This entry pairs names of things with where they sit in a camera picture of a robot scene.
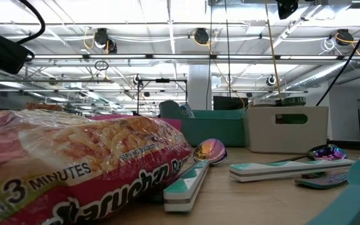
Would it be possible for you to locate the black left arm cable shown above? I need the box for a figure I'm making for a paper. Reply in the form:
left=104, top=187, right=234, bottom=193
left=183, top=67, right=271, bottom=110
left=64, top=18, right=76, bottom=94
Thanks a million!
left=0, top=0, right=46, bottom=62

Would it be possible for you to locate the pink plastic tray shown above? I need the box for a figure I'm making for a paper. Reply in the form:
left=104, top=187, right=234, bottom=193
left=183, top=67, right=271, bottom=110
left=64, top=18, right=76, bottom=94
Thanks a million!
left=86, top=114, right=183, bottom=132

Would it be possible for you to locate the black workstation frame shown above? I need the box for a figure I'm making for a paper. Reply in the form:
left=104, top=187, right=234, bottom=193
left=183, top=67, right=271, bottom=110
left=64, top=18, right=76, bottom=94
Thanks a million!
left=136, top=78, right=189, bottom=116

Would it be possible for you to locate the silver ceiling duct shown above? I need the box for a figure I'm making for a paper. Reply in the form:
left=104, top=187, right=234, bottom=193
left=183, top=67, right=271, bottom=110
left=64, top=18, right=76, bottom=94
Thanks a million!
left=286, top=61, right=360, bottom=91

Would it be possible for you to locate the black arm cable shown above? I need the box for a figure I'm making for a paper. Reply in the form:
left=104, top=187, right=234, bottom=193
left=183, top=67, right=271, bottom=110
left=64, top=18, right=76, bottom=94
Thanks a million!
left=0, top=0, right=46, bottom=62
left=316, top=2, right=360, bottom=107

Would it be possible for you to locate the iridescent spoon teal-white handle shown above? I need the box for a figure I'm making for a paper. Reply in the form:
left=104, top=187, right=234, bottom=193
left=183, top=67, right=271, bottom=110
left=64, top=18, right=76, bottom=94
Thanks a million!
left=229, top=158, right=355, bottom=183
left=162, top=138, right=228, bottom=213

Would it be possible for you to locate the black ceiling cord reel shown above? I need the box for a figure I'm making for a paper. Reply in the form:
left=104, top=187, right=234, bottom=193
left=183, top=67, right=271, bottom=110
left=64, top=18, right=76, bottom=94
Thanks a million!
left=132, top=74, right=144, bottom=88
left=265, top=74, right=278, bottom=88
left=335, top=29, right=355, bottom=47
left=193, top=27, right=211, bottom=46
left=92, top=27, right=118, bottom=54

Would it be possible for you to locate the red ramen packet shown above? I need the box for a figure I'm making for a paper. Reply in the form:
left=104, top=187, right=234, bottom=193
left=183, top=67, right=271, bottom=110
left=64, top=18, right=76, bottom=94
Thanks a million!
left=0, top=109, right=193, bottom=225

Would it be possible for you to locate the long ceiling light strip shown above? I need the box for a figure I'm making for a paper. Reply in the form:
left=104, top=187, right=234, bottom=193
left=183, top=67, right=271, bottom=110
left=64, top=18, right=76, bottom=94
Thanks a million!
left=31, top=54, right=360, bottom=61

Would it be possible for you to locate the iridescent spoon patterned handle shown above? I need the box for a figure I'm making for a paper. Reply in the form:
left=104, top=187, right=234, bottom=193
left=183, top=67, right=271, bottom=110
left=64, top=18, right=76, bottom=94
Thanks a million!
left=294, top=146, right=349, bottom=190

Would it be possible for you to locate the teal plastic bin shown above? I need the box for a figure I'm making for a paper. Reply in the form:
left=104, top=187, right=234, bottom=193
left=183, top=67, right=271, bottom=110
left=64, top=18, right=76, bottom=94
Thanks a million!
left=181, top=109, right=247, bottom=148

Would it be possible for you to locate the yellow cable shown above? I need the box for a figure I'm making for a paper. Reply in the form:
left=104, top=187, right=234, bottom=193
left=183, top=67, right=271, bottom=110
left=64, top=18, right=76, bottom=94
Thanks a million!
left=264, top=0, right=283, bottom=101

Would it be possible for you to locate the black hanging cable loop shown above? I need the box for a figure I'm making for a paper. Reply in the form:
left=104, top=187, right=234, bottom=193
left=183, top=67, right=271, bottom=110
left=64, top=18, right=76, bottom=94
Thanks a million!
left=94, top=59, right=109, bottom=71

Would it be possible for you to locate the green-edged silver snack packet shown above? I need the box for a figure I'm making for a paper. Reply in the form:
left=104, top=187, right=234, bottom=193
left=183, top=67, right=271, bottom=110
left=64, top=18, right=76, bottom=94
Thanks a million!
left=159, top=99, right=183, bottom=119

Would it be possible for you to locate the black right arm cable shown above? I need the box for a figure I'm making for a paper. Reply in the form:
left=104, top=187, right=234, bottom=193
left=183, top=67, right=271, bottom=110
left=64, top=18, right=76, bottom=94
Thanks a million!
left=316, top=2, right=360, bottom=107

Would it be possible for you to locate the black monitor screen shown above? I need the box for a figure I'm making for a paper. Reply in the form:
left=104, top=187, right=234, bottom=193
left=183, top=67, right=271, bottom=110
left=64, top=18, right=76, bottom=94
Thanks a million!
left=212, top=96, right=249, bottom=111

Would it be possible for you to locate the blue-edged silver snack packet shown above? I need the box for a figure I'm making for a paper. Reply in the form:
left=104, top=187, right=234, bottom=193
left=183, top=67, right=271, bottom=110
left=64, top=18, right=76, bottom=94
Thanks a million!
left=179, top=104, right=196, bottom=119

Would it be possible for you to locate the grey plastic bin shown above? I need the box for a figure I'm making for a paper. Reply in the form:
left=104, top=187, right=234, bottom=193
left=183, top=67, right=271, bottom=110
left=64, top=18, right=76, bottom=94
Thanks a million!
left=244, top=105, right=329, bottom=154

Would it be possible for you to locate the thin black hanging cable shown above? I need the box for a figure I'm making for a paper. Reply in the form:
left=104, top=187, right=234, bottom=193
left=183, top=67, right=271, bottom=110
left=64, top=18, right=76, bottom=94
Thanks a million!
left=209, top=0, right=214, bottom=111

